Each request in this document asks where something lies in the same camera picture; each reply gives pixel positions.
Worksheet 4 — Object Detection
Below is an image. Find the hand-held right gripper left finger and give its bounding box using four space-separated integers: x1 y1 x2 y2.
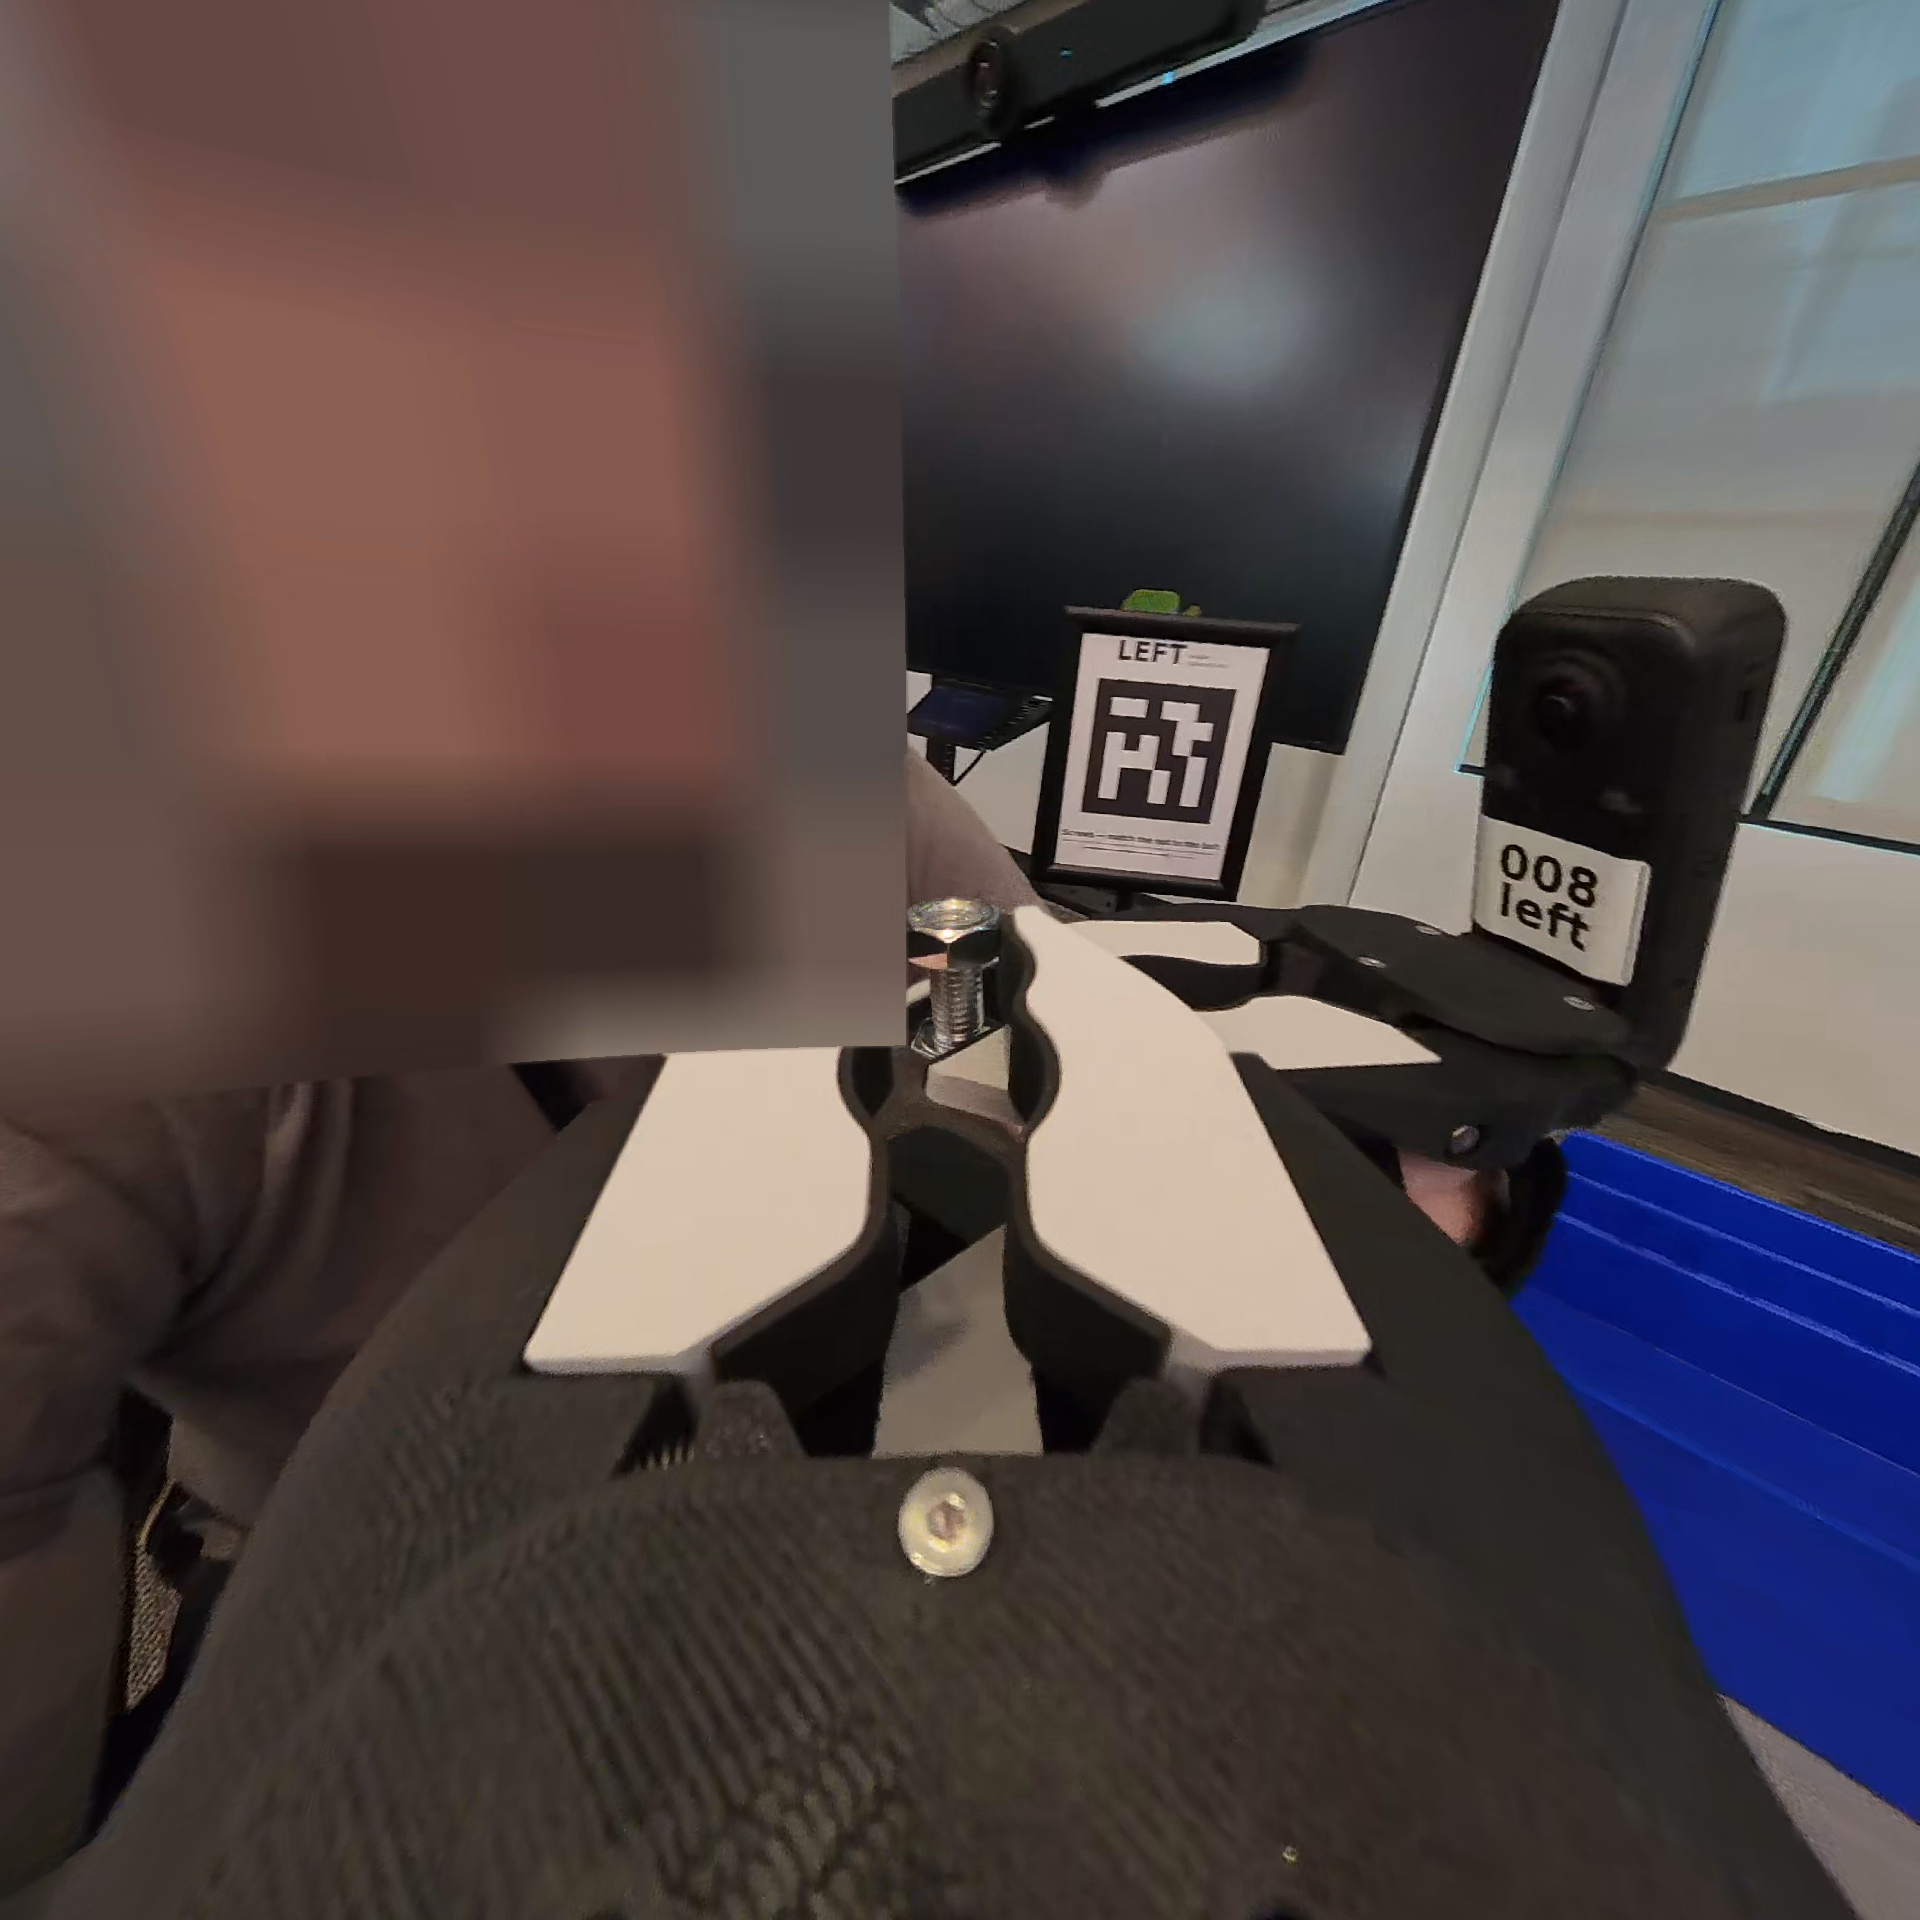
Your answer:
520 1049 888 1377

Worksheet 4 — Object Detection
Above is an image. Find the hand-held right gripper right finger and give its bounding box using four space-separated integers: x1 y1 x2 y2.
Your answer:
1001 906 1376 1376

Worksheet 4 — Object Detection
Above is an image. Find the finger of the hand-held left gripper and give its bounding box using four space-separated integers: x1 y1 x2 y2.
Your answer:
1050 912 1288 970
1201 989 1447 1076

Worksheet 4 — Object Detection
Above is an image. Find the large steel hex nut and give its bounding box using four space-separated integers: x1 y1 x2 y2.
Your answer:
905 898 1005 975

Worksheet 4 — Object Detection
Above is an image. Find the blue plastic bin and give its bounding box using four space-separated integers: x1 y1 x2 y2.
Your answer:
1511 1130 1920 1790

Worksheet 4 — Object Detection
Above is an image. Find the person's left hand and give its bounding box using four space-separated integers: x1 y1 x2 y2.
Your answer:
1399 1160 1513 1249

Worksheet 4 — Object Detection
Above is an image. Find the framed marker sign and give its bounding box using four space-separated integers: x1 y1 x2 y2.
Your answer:
1032 605 1301 905

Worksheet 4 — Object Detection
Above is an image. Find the small tablet screen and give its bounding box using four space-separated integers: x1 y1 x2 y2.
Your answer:
913 680 1048 741

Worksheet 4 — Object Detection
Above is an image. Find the large grid window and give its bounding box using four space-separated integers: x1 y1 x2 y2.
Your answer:
1464 0 1920 860

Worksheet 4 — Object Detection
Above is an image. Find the person's torso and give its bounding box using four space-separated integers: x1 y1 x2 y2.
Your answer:
0 748 1057 1654

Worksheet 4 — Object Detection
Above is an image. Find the black television screen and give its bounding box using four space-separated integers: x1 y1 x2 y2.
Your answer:
897 0 1567 754

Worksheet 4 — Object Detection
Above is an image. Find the black video bar camera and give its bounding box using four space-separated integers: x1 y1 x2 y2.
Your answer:
897 0 1271 168

